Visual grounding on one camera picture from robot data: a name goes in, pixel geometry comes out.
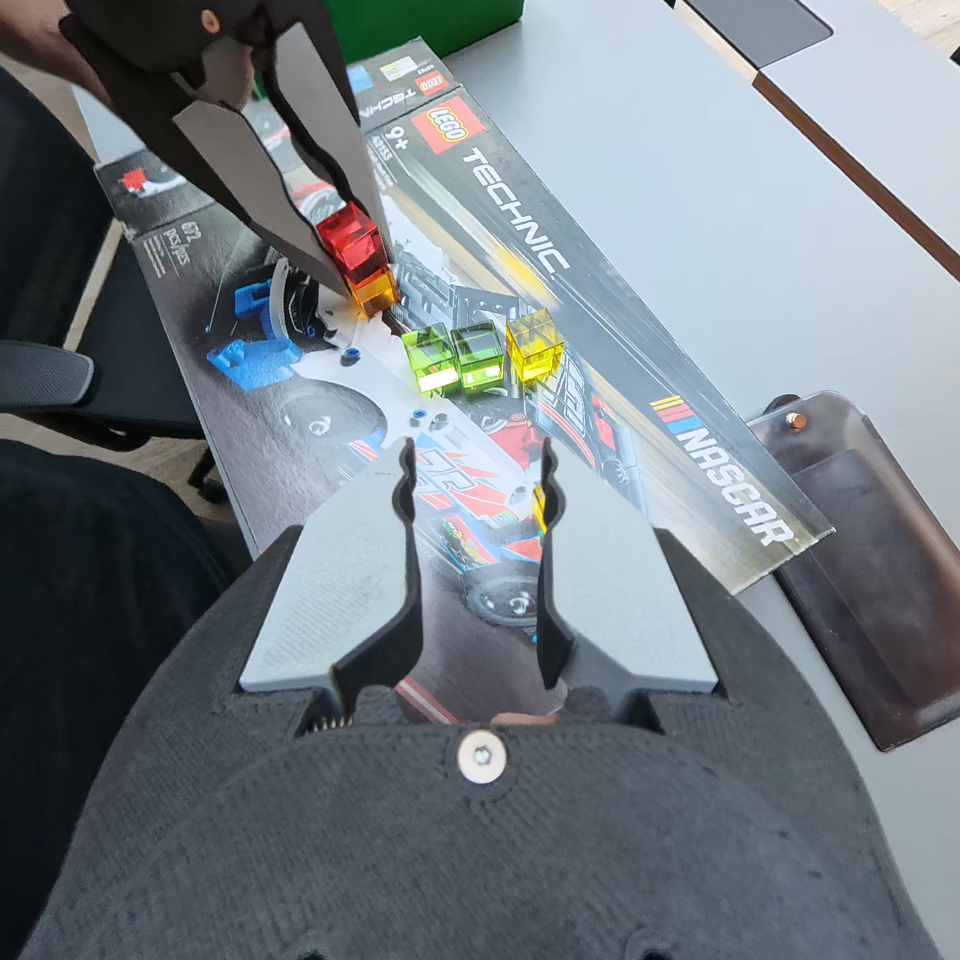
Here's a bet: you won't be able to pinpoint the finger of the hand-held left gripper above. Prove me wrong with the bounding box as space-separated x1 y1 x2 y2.
258 21 393 250
172 100 355 295

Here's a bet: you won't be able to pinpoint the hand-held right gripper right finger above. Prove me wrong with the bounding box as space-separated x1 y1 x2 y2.
535 438 721 693

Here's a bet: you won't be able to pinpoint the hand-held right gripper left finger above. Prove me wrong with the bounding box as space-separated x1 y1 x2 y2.
240 438 426 693

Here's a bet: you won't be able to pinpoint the red transparent cube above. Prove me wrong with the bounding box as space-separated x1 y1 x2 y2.
314 200 388 276

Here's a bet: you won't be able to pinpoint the orange transparent cube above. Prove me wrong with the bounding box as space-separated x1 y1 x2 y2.
345 265 402 321

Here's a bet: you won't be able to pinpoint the green transparent cube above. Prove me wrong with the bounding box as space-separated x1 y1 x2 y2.
400 323 461 396
450 319 506 392

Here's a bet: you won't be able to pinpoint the adjacent grey desk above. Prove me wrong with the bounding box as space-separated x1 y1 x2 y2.
756 0 960 260

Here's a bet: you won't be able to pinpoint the person's left hand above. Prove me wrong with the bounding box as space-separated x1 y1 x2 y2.
0 13 115 106

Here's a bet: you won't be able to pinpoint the small race car toy box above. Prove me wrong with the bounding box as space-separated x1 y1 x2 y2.
93 37 453 228

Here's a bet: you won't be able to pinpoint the green box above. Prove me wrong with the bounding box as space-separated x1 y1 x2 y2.
328 0 523 64

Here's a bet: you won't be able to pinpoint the black office chair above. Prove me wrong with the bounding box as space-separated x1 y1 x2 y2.
0 66 228 505

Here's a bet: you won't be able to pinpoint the dark brown snap pouch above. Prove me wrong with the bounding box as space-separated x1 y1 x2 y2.
745 390 960 753

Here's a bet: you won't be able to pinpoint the person's dark trousers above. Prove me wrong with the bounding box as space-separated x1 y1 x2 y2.
0 441 253 960

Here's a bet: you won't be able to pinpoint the large race car toy box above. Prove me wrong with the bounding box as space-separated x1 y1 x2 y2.
123 78 836 726

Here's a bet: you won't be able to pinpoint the dark grey desk cable cover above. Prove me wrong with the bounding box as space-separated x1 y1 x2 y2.
684 0 835 67

